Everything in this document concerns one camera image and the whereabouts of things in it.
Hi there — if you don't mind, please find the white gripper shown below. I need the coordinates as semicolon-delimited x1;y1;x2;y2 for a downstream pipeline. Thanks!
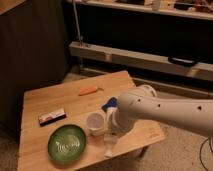
107;107;131;135

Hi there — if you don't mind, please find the white plastic bottle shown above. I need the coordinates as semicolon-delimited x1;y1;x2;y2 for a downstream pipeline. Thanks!
104;133;118;158

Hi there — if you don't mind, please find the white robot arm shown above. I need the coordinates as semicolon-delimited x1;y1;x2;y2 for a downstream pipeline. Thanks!
102;85;213;138

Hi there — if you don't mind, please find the green ceramic bowl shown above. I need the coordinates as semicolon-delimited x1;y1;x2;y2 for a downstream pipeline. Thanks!
47;124;87;165

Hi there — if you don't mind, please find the blue sponge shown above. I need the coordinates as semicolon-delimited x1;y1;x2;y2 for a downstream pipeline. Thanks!
101;97;117;112

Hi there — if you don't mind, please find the white plastic cup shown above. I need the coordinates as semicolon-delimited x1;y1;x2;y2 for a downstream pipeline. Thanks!
85;112;105;137

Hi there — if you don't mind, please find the orange carrot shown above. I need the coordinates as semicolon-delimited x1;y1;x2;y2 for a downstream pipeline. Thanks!
78;86;104;96

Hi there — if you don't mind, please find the wooden table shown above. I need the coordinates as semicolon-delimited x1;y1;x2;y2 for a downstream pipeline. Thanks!
17;70;167;171

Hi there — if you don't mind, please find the red white snack box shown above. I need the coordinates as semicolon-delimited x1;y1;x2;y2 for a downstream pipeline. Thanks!
38;108;66;126

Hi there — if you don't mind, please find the metal pole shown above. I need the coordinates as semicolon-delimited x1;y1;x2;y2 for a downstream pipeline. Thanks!
72;0;83;46

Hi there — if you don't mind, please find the upper white shelf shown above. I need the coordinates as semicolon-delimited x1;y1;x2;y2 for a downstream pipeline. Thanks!
76;0;213;21

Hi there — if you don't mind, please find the white shelf rail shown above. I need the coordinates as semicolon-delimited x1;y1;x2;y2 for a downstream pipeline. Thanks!
69;41;213;81

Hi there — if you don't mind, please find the black handle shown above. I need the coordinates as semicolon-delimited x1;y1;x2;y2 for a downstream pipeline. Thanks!
168;57;198;67

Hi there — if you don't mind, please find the black cable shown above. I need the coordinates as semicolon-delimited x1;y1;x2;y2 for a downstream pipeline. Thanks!
199;137;213;171

